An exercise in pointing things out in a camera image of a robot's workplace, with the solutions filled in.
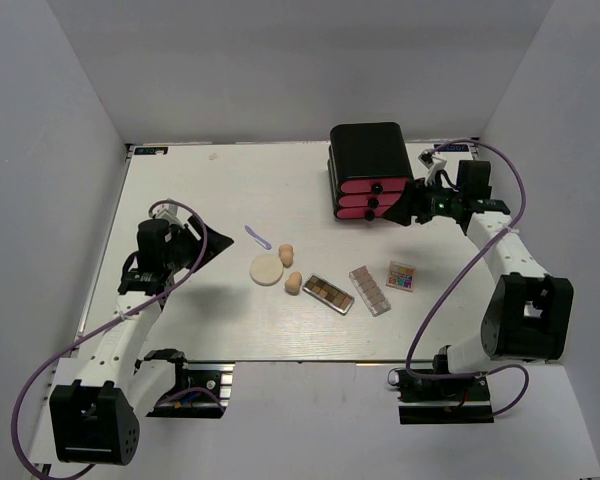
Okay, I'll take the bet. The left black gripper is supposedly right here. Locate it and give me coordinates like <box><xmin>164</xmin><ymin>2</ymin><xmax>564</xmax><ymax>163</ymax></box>
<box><xmin>164</xmin><ymin>214</ymin><xmax>234</xmax><ymax>273</ymax></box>

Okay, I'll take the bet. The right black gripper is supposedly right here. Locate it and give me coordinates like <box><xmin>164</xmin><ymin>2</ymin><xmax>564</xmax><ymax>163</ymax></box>
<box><xmin>381</xmin><ymin>174</ymin><xmax>462</xmax><ymax>227</ymax></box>

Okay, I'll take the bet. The pink top drawer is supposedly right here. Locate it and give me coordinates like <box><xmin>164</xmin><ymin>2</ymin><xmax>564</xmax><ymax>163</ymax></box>
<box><xmin>339</xmin><ymin>177</ymin><xmax>410</xmax><ymax>195</ymax></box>

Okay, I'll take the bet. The pink drawer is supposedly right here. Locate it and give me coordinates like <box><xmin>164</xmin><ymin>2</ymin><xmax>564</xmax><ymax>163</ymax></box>
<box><xmin>339</xmin><ymin>177</ymin><xmax>410</xmax><ymax>195</ymax></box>
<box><xmin>334</xmin><ymin>205</ymin><xmax>390</xmax><ymax>221</ymax></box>
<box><xmin>337</xmin><ymin>192</ymin><xmax>401</xmax><ymax>209</ymax></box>

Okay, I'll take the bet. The purple plastic spatula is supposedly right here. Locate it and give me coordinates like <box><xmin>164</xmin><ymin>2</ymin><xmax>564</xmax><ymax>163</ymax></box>
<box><xmin>244</xmin><ymin>225</ymin><xmax>272</xmax><ymax>250</ymax></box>

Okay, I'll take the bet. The round white powder puff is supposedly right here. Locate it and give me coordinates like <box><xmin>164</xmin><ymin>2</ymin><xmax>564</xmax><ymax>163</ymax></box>
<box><xmin>249</xmin><ymin>254</ymin><xmax>284</xmax><ymax>286</ymax></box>

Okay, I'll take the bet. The pink bottom drawer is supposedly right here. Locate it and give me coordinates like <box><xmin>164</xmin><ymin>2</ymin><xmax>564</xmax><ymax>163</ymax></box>
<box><xmin>334</xmin><ymin>205</ymin><xmax>390</xmax><ymax>221</ymax></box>

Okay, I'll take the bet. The beige makeup sponge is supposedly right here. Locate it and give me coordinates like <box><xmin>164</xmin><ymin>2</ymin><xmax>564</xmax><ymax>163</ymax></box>
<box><xmin>284</xmin><ymin>271</ymin><xmax>302</xmax><ymax>295</ymax></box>
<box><xmin>278</xmin><ymin>244</ymin><xmax>294</xmax><ymax>268</ymax></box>

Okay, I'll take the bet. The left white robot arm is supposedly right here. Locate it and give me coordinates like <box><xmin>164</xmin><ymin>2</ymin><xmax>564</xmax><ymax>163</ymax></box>
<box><xmin>49</xmin><ymin>214</ymin><xmax>234</xmax><ymax>465</ymax></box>

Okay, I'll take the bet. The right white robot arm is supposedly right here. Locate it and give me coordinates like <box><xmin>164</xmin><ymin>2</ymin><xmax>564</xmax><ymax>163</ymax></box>
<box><xmin>383</xmin><ymin>160</ymin><xmax>574</xmax><ymax>399</ymax></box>

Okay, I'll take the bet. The black drawer organizer case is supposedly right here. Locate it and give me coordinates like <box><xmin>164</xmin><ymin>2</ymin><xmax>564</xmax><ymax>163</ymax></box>
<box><xmin>327</xmin><ymin>122</ymin><xmax>413</xmax><ymax>213</ymax></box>

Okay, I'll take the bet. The small colourful eyeshadow palette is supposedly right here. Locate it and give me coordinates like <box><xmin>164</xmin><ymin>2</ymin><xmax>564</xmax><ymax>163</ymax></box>
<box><xmin>385</xmin><ymin>261</ymin><xmax>416</xmax><ymax>291</ymax></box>

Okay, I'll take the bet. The clear nude eyeshadow palette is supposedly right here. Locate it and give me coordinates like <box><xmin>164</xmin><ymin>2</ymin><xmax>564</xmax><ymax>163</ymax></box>
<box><xmin>349</xmin><ymin>266</ymin><xmax>391</xmax><ymax>317</ymax></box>

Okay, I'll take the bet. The brown eyeshadow palette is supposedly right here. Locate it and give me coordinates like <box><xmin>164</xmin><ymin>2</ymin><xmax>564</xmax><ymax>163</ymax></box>
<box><xmin>302</xmin><ymin>274</ymin><xmax>354</xmax><ymax>315</ymax></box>

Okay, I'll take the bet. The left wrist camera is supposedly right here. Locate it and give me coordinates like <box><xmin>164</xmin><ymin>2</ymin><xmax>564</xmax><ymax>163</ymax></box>
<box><xmin>149</xmin><ymin>202</ymin><xmax>180</xmax><ymax>224</ymax></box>

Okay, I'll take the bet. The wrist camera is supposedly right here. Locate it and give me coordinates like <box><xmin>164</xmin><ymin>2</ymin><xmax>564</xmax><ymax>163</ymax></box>
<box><xmin>418</xmin><ymin>149</ymin><xmax>447</xmax><ymax>186</ymax></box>
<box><xmin>149</xmin><ymin>202</ymin><xmax>180</xmax><ymax>224</ymax></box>

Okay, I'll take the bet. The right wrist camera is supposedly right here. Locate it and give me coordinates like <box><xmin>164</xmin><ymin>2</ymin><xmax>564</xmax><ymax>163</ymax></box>
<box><xmin>418</xmin><ymin>149</ymin><xmax>447</xmax><ymax>186</ymax></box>

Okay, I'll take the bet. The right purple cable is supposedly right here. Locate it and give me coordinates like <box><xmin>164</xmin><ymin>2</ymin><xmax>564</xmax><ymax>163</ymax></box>
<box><xmin>388</xmin><ymin>140</ymin><xmax>531</xmax><ymax>420</ymax></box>

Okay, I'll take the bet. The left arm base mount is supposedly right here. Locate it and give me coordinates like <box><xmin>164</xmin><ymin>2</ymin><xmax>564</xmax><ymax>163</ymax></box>
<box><xmin>134</xmin><ymin>349</ymin><xmax>234</xmax><ymax>419</ymax></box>

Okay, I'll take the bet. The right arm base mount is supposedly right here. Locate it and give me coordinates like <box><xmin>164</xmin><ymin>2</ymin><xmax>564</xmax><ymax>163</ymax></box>
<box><xmin>387</xmin><ymin>339</ymin><xmax>494</xmax><ymax>425</ymax></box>

